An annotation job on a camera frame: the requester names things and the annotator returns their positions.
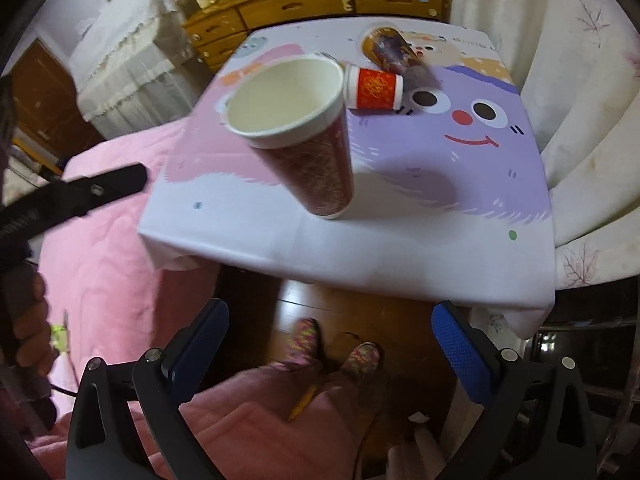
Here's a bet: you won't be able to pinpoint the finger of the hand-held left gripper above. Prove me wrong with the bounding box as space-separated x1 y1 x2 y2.
61 162 149 218

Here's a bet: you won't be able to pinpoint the white leaf print curtain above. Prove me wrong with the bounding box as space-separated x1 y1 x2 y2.
440 0 640 292

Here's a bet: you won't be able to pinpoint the dark patterned paper cup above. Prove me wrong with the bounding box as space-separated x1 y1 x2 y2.
361 26 427 76

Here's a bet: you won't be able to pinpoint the person's pink trousered legs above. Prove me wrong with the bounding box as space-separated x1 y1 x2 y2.
122 357 366 480

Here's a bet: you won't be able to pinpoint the pink blanket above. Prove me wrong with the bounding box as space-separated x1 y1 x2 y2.
27 120 223 466

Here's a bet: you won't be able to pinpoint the brown wooden door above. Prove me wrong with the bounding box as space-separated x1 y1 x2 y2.
9 39 107 162

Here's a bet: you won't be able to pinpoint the wooden dresser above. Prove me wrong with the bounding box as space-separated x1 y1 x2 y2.
182 0 451 73

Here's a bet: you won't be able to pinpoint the person's floral slipper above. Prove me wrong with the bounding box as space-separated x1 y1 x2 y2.
339 341 382 386
286 317 323 367

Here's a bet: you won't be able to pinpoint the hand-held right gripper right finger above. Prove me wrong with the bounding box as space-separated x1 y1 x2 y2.
431 300 598 480

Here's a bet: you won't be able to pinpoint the cartoon face printed tablecloth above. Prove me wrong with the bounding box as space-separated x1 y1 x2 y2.
136 16 558 341

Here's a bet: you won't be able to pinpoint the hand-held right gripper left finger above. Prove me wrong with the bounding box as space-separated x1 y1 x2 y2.
65 297 231 480

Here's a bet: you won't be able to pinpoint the small red paper cup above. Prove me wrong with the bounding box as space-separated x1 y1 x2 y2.
342 64 405 112

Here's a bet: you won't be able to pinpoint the white lace furniture cover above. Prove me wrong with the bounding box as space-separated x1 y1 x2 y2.
67 0 201 141

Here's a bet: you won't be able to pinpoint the person's right floral slipper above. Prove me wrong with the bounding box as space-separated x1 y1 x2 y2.
339 341 382 386

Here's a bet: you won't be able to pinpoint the large red paper cup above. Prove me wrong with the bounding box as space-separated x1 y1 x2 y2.
220 56 356 221

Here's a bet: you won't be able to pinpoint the person's left floral slipper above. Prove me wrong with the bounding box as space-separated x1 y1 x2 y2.
286 317 323 367

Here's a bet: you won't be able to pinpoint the person's left hand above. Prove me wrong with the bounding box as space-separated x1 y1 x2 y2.
10 269 60 377

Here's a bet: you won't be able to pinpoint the yellow pencil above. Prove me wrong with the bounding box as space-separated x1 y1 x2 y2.
286 384 318 423

